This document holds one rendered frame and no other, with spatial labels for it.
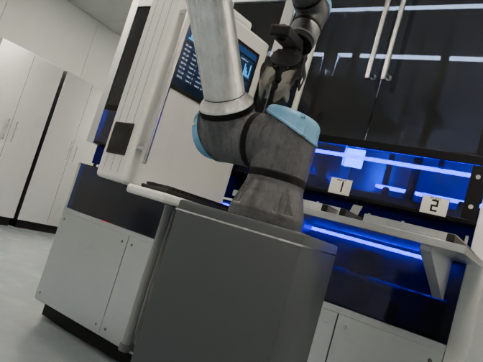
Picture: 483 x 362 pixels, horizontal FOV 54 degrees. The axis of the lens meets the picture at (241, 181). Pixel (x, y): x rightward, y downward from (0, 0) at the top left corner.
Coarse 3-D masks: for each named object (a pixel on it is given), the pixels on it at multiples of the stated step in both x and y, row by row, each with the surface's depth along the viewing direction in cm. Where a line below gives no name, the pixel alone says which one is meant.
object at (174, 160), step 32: (160, 0) 171; (160, 32) 166; (160, 64) 162; (192, 64) 171; (256, 64) 195; (128, 96) 168; (192, 96) 173; (128, 128) 162; (160, 128) 165; (128, 160) 158; (160, 160) 167; (192, 160) 178; (192, 192) 181; (224, 192) 194
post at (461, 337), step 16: (480, 208) 149; (480, 224) 148; (480, 240) 146; (480, 256) 145; (464, 272) 147; (480, 272) 144; (464, 288) 146; (480, 288) 143; (464, 304) 145; (480, 304) 145; (464, 320) 144; (448, 336) 145; (464, 336) 143; (448, 352) 144; (464, 352) 142
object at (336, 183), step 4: (332, 180) 178; (336, 180) 177; (340, 180) 176; (344, 180) 175; (348, 180) 174; (332, 184) 177; (336, 184) 176; (340, 184) 176; (344, 184) 175; (348, 184) 174; (328, 188) 178; (332, 188) 177; (336, 188) 176; (340, 188) 175; (344, 188) 174; (348, 188) 174; (332, 192) 176; (336, 192) 176; (340, 192) 175; (344, 192) 174; (348, 192) 173
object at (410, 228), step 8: (368, 216) 140; (376, 216) 139; (384, 224) 137; (392, 224) 136; (400, 224) 135; (408, 224) 134; (416, 232) 132; (424, 232) 131; (432, 232) 130; (440, 232) 129
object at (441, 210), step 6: (426, 198) 158; (432, 198) 157; (438, 198) 156; (426, 204) 157; (432, 204) 156; (438, 204) 155; (444, 204) 154; (420, 210) 158; (426, 210) 157; (438, 210) 155; (444, 210) 154; (444, 216) 154
